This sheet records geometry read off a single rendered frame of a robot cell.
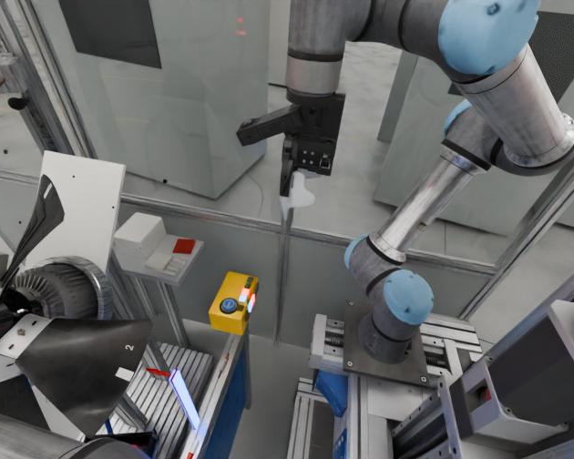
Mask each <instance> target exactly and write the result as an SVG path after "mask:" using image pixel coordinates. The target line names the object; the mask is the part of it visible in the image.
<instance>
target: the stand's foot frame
mask: <svg viewBox="0 0 574 459"><path fill-rule="evenodd" d="M156 342H157V344H158V346H159V349H160V351H161V353H162V355H163V357H164V359H165V362H166V364H167V365H168V367H169V370H170V372H171V374H173V372H174V370H176V368H177V369H178V370H179V373H180V375H181V378H182V380H183V382H184V384H185V386H186V389H187V391H188V393H189V396H190V399H191V401H192V403H193V406H194V408H195V409H196V406H197V404H198V401H199V399H200V396H201V394H202V391H203V389H204V386H205V384H206V381H207V380H208V378H209V375H210V371H211V369H212V366H213V364H214V362H215V361H214V357H213V355H210V354H207V353H203V352H196V351H193V350H190V349H186V348H182V347H179V346H175V345H171V344H167V343H164V342H158V341H156ZM146 369H147V368H146V366H145V365H144V363H143V361H142V360H141V361H140V364H139V366H138V368H137V370H136V372H135V375H134V377H133V379H132V380H131V382H130V384H129V386H128V388H127V390H126V393H127V394H128V396H129V397H130V398H131V399H132V401H133V402H134V403H135V404H136V406H137V407H138V408H139V409H140V411H141V412H143V414H144V415H145V416H146V417H147V419H148V420H147V422H146V423H144V425H145V426H144V428H143V430H141V429H138V428H135V427H132V426H128V425H125V424H124V423H123V422H122V421H121V420H120V419H119V418H118V417H117V416H116V415H115V414H114V413H112V414H111V415H110V416H109V417H108V418H109V421H110V423H111V426H112V430H113V433H114V434H124V433H143V432H153V429H154V428H155V430H156V431H157V434H161V435H162V436H161V440H160V445H159V451H158V455H157V459H175V457H176V455H177V452H178V450H179V447H180V445H181V442H182V440H183V437H184V435H185V433H186V431H187V429H188V426H189V424H190V420H189V418H188V416H187V415H186V413H185V411H184V409H183V407H182V405H181V403H180V401H179V398H178V396H177V395H176V393H175V391H174V389H173V387H172V385H171V383H170V381H169V379H170V377H169V379H168V381H167V382H165V381H162V380H158V379H156V378H152V377H151V376H150V374H149V372H148V371H146ZM96 434H108V432H107V428H106V426H105V424H104V425H103V426H102V427H101V428H100V430H99V431H98V432H97V433H96Z"/></svg>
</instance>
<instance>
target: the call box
mask: <svg viewBox="0 0 574 459"><path fill-rule="evenodd" d="M248 277H253V276H249V275H245V274H240V273H237V272H232V271H229V272H228V274H227V276H226V278H225V280H224V282H223V283H222V285H221V287H220V290H219V292H218V294H217V296H216V298H215V300H214V302H213V303H212V305H211V307H210V310H209V316H210V324H211V328H212V329H215V330H220V331H224V332H230V333H234V334H238V335H243V333H244V331H245V328H246V325H247V322H248V321H245V313H246V311H247V310H248V309H249V304H250V301H251V297H252V294H253V293H254V290H255V287H256V285H257V282H258V278H257V277H253V282H252V283H251V282H248V283H251V287H250V288H249V289H247V288H244V286H245V283H246V282H247V279H248ZM243 289H246V290H249V292H248V295H244V294H241V293H242V290H243ZM241 295H244V296H246V300H245V301H239V298H240V296H241ZM257 295H258V292H257ZM257 295H256V298H257ZM256 298H255V300H254V302H255V301H256ZM225 299H234V300H235V301H236V308H235V309H234V310H233V311H229V312H227V311H224V310H223V309H222V306H221V305H222V303H223V301H224V300H225ZM238 304H240V305H243V306H244V308H243V311H237V310H236V309H237V307H238ZM253 305H254V303H253ZM253 305H252V308H253ZM252 308H251V311H252ZM250 315H251V312H249V318H250ZM249 318H248V320H249Z"/></svg>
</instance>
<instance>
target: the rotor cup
mask: <svg viewBox="0 0 574 459"><path fill-rule="evenodd" d="M30 313H31V314H34V315H37V316H41V317H42V312H41V309H40V306H39V304H38V302H37V301H36V299H35V298H34V296H33V295H31V294H30V293H29V292H28V291H25V290H23V289H19V288H16V289H15V292H14V294H9V293H7V294H6V296H5V298H4V299H3V301H2V302H1V304H0V339H1V338H2V337H3V336H4V335H5V334H6V333H8V332H9V331H10V330H11V329H12V328H13V327H14V326H15V325H16V324H17V323H18V322H19V321H20V320H21V319H22V318H23V317H24V316H25V315H27V314H30Z"/></svg>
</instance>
